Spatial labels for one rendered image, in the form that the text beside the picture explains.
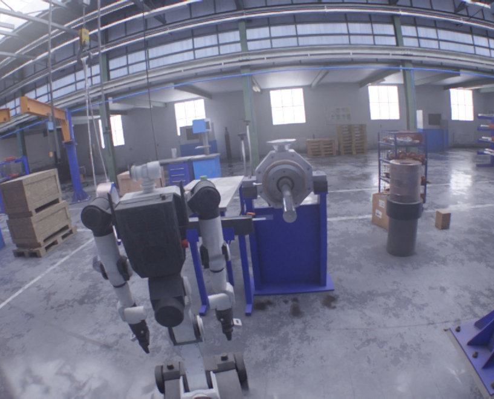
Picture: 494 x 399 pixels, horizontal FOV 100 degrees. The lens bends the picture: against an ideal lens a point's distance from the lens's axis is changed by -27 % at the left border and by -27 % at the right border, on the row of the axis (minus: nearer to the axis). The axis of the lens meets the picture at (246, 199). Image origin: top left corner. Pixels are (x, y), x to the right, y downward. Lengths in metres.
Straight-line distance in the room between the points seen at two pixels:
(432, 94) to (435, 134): 2.70
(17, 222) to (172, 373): 4.21
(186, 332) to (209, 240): 0.55
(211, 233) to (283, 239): 1.64
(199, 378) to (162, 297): 0.65
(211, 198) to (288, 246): 1.78
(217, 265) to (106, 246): 0.46
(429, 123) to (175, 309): 13.74
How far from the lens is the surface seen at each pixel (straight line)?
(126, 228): 0.96
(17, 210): 5.35
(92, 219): 1.09
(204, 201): 1.02
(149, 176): 1.09
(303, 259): 2.79
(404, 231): 3.35
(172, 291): 1.10
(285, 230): 2.65
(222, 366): 1.86
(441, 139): 14.50
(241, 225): 2.22
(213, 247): 1.13
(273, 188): 2.24
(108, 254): 1.17
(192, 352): 1.58
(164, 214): 0.93
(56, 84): 12.69
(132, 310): 1.39
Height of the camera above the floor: 1.57
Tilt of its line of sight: 15 degrees down
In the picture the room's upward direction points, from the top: 6 degrees counter-clockwise
